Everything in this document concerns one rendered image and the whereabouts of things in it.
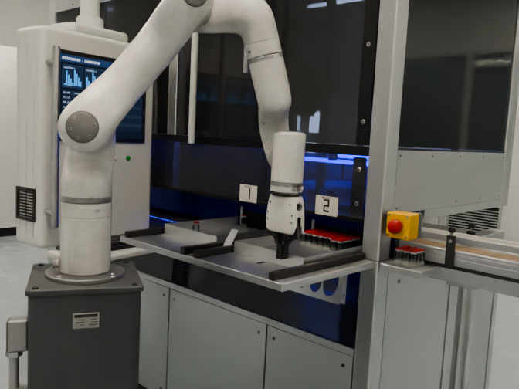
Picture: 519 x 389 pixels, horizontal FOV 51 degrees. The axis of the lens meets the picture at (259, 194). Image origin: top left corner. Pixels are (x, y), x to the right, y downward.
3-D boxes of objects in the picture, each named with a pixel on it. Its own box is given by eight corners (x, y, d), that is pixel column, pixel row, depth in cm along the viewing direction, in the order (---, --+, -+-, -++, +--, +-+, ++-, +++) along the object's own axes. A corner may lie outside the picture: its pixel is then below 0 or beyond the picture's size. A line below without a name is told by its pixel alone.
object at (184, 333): (186, 308, 379) (191, 182, 370) (484, 428, 239) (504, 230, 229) (45, 343, 307) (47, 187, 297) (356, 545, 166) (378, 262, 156)
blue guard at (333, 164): (54, 167, 292) (55, 133, 290) (364, 218, 160) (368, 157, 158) (53, 167, 292) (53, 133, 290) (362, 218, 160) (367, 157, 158)
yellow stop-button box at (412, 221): (398, 234, 159) (399, 209, 158) (420, 238, 154) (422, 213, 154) (384, 236, 154) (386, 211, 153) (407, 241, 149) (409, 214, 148)
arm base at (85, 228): (42, 286, 124) (42, 205, 122) (45, 265, 142) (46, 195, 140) (127, 282, 130) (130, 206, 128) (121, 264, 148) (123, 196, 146)
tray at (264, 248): (306, 240, 185) (306, 230, 184) (373, 254, 167) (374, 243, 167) (234, 252, 160) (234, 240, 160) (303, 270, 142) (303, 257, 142)
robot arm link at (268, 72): (240, 65, 148) (266, 174, 153) (250, 58, 133) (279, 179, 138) (272, 59, 150) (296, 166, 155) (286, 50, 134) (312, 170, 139)
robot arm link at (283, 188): (310, 183, 143) (310, 194, 143) (285, 180, 149) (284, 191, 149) (290, 184, 137) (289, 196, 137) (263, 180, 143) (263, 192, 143)
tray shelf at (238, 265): (228, 228, 211) (228, 223, 211) (387, 264, 164) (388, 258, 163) (119, 241, 177) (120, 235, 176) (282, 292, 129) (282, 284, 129)
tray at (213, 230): (236, 224, 208) (237, 216, 207) (289, 236, 190) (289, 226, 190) (164, 234, 183) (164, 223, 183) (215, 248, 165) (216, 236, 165)
